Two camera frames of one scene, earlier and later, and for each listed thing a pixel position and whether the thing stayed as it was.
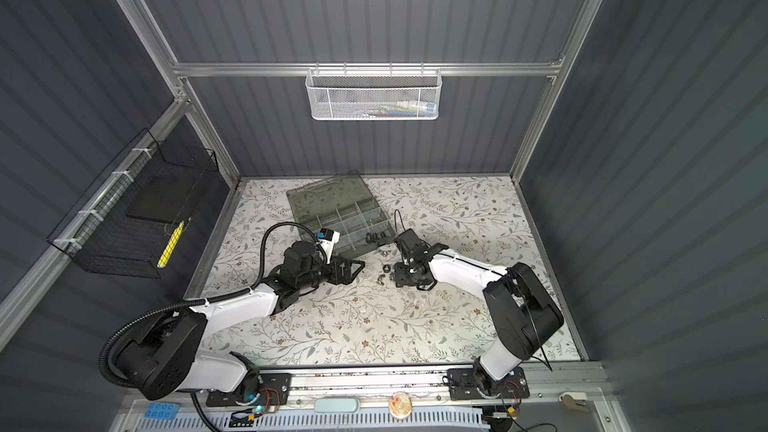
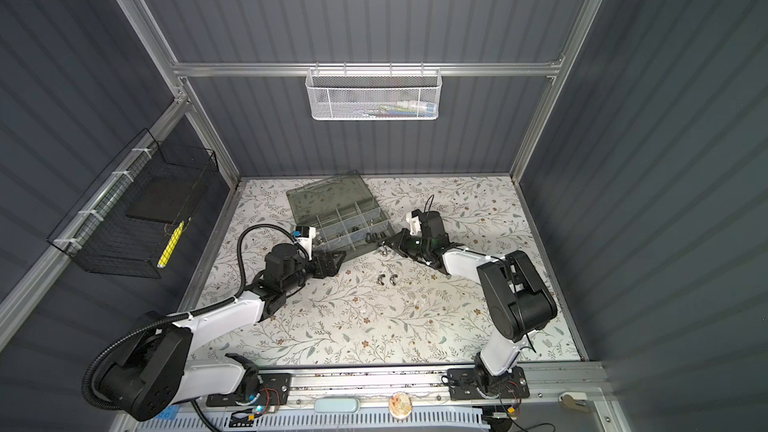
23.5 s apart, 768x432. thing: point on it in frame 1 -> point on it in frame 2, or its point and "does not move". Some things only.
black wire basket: [131, 215] does not move
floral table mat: [381, 319] does not move
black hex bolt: [374, 236] does not move
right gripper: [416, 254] -> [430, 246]
